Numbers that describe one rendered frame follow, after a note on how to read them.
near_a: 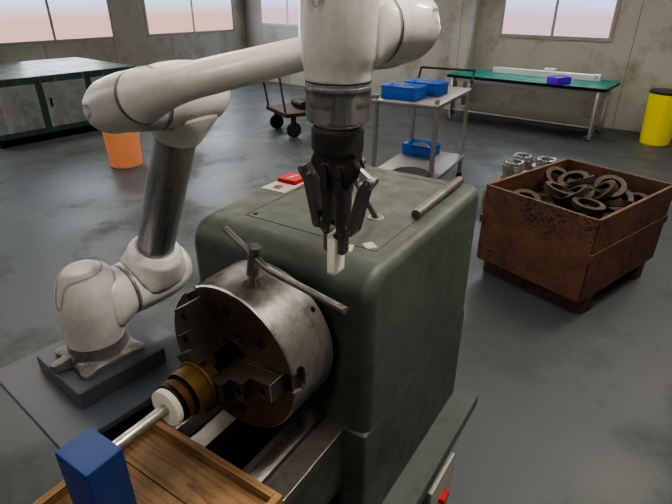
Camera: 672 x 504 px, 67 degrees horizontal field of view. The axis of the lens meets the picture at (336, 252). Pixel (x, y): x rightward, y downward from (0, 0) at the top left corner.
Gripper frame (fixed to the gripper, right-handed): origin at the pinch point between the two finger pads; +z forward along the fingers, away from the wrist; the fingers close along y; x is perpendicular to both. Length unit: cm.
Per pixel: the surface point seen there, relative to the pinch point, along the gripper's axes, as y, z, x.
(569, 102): -90, 106, 772
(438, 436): 6, 80, 48
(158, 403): -21.5, 26.1, -21.9
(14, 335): -237, 138, 34
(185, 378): -18.9, 22.4, -17.7
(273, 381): -6.7, 23.4, -9.0
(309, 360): -4.5, 23.0, -1.4
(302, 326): -7.1, 17.4, 0.1
